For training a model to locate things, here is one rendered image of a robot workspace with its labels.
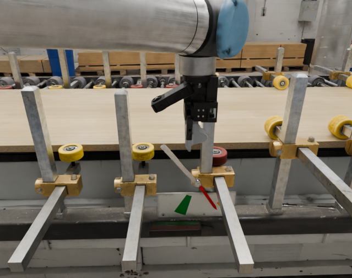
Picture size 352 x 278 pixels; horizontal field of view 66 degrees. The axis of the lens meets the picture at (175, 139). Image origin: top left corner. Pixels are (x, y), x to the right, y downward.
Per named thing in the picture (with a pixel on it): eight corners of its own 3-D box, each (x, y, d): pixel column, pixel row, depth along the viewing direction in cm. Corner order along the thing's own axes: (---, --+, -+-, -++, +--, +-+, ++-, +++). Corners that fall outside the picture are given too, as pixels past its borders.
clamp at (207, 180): (233, 187, 87) (234, 174, 85) (191, 187, 87) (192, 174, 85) (229, 177, 92) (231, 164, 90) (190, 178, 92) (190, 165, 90)
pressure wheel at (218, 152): (226, 185, 93) (229, 155, 88) (203, 185, 92) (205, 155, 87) (222, 172, 100) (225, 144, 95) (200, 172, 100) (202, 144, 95)
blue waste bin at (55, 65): (76, 81, 581) (70, 46, 550) (48, 82, 574) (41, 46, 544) (81, 76, 634) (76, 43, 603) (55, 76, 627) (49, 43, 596)
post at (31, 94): (64, 225, 93) (32, 87, 73) (53, 225, 93) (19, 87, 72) (67, 218, 96) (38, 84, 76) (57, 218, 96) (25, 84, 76)
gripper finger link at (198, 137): (207, 156, 73) (209, 124, 69) (185, 156, 72) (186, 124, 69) (206, 150, 75) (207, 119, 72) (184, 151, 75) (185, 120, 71)
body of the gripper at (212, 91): (216, 125, 68) (220, 77, 63) (182, 126, 68) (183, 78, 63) (212, 115, 75) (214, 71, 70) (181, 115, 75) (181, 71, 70)
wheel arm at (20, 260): (26, 274, 61) (21, 260, 59) (10, 274, 60) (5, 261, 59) (81, 171, 100) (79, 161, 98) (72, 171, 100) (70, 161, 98)
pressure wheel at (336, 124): (353, 115, 97) (332, 126, 99) (359, 132, 100) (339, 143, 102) (344, 110, 103) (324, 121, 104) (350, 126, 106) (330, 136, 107)
